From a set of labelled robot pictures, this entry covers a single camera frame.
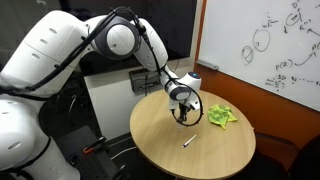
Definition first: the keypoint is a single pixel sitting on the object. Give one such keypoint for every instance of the black perforated mounting board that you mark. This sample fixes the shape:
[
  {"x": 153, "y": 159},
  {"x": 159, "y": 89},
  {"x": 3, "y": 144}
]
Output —
[{"x": 94, "y": 166}]

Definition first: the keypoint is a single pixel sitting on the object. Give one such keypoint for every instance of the yellow green cloth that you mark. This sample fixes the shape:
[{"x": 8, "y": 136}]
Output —
[{"x": 220, "y": 115}]

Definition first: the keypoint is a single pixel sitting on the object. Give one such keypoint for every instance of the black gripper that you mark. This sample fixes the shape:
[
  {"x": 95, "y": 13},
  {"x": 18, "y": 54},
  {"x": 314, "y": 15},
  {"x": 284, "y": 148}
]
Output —
[{"x": 183, "y": 113}]

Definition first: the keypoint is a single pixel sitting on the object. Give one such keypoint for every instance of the dark chair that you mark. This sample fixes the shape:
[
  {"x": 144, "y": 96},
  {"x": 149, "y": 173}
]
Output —
[{"x": 296, "y": 163}]

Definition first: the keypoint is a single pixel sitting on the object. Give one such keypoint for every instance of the round wooden table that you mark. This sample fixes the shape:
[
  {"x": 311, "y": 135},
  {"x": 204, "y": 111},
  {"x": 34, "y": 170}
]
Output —
[{"x": 215, "y": 154}]

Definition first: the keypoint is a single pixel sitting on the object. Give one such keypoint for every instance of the black orange clamp far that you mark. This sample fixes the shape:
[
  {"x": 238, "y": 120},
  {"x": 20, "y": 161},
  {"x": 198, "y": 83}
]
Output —
[{"x": 91, "y": 148}]

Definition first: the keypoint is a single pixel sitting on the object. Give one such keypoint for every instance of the black wire wall basket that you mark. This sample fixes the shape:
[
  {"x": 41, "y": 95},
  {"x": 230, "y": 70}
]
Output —
[{"x": 143, "y": 79}]

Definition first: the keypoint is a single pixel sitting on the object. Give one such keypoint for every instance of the white marker pen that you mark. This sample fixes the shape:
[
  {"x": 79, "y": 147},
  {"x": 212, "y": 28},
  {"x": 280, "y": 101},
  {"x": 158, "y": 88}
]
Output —
[{"x": 189, "y": 141}]

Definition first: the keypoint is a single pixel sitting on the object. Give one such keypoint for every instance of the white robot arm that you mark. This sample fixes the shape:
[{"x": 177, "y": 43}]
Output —
[{"x": 44, "y": 61}]

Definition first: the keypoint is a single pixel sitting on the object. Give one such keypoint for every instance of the clear plastic cup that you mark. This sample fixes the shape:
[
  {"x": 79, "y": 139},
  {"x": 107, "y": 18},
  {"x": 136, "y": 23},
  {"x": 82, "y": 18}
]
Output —
[{"x": 179, "y": 127}]

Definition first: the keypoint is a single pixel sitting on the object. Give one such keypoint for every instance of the white whiteboard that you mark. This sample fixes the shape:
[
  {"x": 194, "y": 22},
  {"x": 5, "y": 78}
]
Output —
[{"x": 272, "y": 44}]

